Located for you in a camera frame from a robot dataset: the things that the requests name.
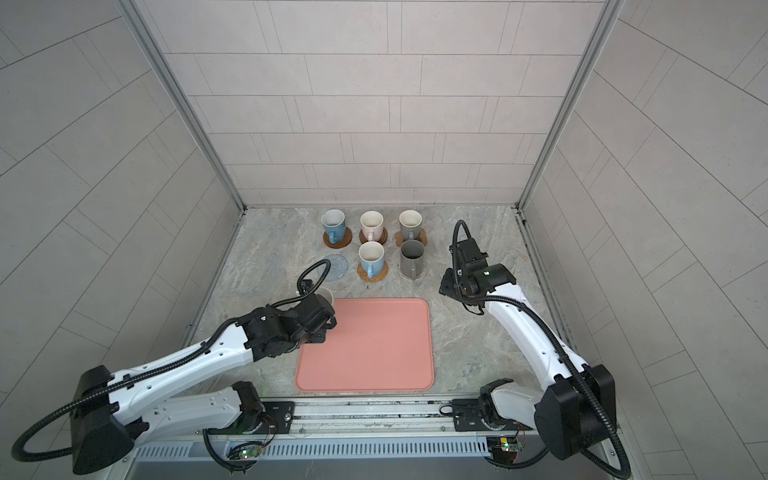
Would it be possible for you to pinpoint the dark grey mug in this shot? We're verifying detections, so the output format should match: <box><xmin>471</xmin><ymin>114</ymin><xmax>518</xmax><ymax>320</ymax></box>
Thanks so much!
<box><xmin>399</xmin><ymin>239</ymin><xmax>425</xmax><ymax>280</ymax></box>

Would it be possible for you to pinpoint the cork paw print coaster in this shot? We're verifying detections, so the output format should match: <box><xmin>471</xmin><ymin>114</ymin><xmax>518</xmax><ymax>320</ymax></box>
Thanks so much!
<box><xmin>395</xmin><ymin>229</ymin><xmax>428</xmax><ymax>247</ymax></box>

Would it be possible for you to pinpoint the white mug grey handle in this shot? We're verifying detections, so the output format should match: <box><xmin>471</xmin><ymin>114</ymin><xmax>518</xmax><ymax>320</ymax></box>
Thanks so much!
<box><xmin>398</xmin><ymin>209</ymin><xmax>423</xmax><ymax>241</ymax></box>

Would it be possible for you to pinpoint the rattan woven round coaster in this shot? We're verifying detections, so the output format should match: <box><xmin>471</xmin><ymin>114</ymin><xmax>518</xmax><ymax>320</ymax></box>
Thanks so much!
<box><xmin>356</xmin><ymin>263</ymin><xmax>389</xmax><ymax>283</ymax></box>

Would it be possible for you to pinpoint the grey woven round coaster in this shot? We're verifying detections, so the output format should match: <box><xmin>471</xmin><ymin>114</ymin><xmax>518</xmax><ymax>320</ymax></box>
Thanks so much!
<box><xmin>326</xmin><ymin>254</ymin><xmax>349</xmax><ymax>282</ymax></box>

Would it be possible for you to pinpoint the white mug blue handle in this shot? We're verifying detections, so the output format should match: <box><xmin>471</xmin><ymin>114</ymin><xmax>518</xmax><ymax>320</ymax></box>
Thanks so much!
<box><xmin>358</xmin><ymin>242</ymin><xmax>385</xmax><ymax>277</ymax></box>

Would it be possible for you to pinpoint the white mug pink handle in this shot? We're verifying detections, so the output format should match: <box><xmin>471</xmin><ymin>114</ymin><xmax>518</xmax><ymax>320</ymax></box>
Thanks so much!
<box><xmin>360</xmin><ymin>210</ymin><xmax>384</xmax><ymax>243</ymax></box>

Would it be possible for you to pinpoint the blue floral mug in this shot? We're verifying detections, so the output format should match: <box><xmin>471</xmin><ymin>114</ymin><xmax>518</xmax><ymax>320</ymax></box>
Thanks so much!
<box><xmin>321</xmin><ymin>209</ymin><xmax>346</xmax><ymax>243</ymax></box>

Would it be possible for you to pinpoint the white mug green handle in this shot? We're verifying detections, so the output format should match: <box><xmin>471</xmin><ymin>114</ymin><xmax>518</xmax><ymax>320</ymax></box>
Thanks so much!
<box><xmin>315</xmin><ymin>287</ymin><xmax>335</xmax><ymax>306</ymax></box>

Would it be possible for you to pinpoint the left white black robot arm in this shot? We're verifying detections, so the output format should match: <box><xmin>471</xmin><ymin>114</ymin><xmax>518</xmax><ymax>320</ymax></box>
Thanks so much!
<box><xmin>11</xmin><ymin>274</ymin><xmax>336</xmax><ymax>475</ymax></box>

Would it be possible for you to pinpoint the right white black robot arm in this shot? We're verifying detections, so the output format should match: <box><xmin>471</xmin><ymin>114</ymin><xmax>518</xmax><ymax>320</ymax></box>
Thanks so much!
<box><xmin>439</xmin><ymin>220</ymin><xmax>632</xmax><ymax>479</ymax></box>

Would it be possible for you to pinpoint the pink rectangular tray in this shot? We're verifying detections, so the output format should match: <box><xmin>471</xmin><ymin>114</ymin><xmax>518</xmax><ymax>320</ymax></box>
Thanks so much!
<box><xmin>295</xmin><ymin>298</ymin><xmax>434</xmax><ymax>393</ymax></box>

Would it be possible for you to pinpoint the left circuit board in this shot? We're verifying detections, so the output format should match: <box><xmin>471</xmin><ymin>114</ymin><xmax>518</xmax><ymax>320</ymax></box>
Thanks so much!
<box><xmin>227</xmin><ymin>441</ymin><xmax>265</xmax><ymax>461</ymax></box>

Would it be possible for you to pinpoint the circuit board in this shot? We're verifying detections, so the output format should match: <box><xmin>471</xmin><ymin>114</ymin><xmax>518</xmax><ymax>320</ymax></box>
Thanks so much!
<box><xmin>227</xmin><ymin>441</ymin><xmax>265</xmax><ymax>461</ymax></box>
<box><xmin>486</xmin><ymin>436</ymin><xmax>525</xmax><ymax>466</ymax></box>

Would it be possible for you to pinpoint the right circuit board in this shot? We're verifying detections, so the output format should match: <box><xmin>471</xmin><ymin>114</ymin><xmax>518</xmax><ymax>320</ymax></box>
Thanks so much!
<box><xmin>486</xmin><ymin>436</ymin><xmax>525</xmax><ymax>466</ymax></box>

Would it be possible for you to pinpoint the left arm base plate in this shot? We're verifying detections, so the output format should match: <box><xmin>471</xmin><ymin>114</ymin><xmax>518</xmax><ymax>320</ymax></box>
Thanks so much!
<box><xmin>255</xmin><ymin>401</ymin><xmax>296</xmax><ymax>435</ymax></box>

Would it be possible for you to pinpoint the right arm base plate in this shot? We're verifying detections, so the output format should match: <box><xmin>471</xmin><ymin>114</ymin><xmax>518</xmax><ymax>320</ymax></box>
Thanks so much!
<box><xmin>439</xmin><ymin>397</ymin><xmax>533</xmax><ymax>432</ymax></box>

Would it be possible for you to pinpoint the aluminium mounting rail frame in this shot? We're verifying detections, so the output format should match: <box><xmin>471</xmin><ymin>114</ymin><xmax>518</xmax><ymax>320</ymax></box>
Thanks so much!
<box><xmin>101</xmin><ymin>392</ymin><xmax>542</xmax><ymax>479</ymax></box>

